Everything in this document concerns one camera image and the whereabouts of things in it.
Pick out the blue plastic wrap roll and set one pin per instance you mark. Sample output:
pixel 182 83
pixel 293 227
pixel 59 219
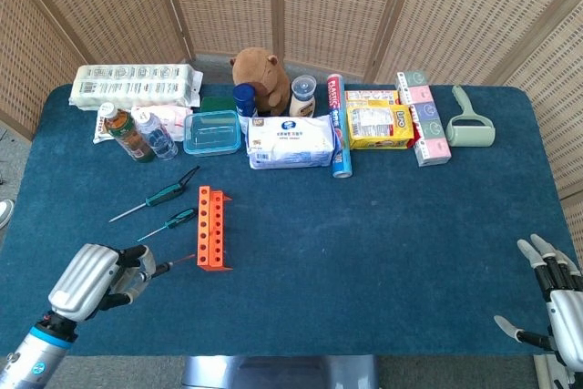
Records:
pixel 339 134

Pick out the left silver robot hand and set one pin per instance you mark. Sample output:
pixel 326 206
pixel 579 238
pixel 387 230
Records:
pixel 84 279

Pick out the pastel tissue pack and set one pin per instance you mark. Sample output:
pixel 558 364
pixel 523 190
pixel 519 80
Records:
pixel 426 125

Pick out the clear water bottle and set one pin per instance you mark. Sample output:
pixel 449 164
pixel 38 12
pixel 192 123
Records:
pixel 157 136

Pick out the light green lint roller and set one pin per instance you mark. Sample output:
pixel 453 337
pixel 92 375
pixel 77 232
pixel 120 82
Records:
pixel 469 134

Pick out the grey robot torso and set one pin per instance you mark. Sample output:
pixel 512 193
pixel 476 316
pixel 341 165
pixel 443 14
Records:
pixel 273 373

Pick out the pink white snack bag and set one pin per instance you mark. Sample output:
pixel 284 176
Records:
pixel 175 118

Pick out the clear container blue lid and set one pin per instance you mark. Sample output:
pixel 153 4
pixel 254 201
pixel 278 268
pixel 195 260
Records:
pixel 211 134

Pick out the orange screwdriver rack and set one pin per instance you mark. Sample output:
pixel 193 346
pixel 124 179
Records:
pixel 203 225

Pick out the white mayonnaise bottle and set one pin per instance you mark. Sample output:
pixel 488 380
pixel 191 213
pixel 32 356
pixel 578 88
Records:
pixel 303 104

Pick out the green tea bottle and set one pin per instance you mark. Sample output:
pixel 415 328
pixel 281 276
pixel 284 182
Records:
pixel 129 134

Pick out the yellow snack box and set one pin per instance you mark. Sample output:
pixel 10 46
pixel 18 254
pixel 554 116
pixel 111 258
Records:
pixel 378 127

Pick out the white shoe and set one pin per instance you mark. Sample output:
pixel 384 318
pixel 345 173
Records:
pixel 5 213

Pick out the brown capybara plush toy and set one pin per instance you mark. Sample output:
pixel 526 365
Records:
pixel 262 74

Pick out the blue white spray can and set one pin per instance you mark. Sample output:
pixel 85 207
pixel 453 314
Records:
pixel 245 99

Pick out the blue felt table cover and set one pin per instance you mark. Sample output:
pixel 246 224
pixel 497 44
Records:
pixel 364 248

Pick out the black silver precision screwdriver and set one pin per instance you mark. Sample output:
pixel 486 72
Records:
pixel 163 267

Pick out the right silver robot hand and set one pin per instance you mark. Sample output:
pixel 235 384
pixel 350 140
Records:
pixel 569 316

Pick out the white toilet paper pack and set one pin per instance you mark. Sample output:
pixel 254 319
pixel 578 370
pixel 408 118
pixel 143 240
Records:
pixel 132 84

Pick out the white blue wet wipes pack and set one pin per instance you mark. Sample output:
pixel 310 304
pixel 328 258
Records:
pixel 289 140

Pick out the white yellow flat box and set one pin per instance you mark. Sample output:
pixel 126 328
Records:
pixel 371 96

